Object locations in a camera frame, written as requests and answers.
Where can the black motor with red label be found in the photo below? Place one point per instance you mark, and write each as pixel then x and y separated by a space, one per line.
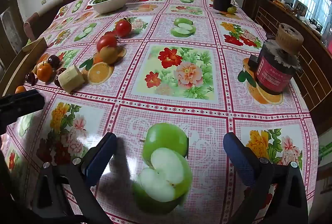
pixel 272 76

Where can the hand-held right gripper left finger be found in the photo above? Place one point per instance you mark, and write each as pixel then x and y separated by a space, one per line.
pixel 101 159

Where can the dark red plum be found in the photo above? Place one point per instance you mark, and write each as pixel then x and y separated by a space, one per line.
pixel 30 77
pixel 53 61

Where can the orange mandarin with leaf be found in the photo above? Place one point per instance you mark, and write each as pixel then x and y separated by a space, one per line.
pixel 20 89

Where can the small green citrus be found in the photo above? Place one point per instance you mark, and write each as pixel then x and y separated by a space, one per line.
pixel 231 9

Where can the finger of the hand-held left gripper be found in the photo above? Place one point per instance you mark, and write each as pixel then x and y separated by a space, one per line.
pixel 22 103

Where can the brick counter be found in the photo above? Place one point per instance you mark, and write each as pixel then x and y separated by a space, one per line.
pixel 285 29

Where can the tan round longan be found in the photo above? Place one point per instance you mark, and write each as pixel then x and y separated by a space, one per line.
pixel 110 55

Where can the white bowl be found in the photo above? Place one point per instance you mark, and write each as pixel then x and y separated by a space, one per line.
pixel 109 7

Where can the dark red jujube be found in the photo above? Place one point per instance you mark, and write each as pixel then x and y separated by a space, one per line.
pixel 57 81

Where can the red tomato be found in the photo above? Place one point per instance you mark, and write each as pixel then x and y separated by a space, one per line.
pixel 106 42
pixel 123 28

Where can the printed floral tablecloth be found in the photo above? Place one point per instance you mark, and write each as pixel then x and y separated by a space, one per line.
pixel 181 115

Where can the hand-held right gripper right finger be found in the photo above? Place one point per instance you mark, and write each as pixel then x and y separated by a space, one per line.
pixel 238 159

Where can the shallow cardboard box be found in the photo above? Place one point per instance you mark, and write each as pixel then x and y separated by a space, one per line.
pixel 15 68

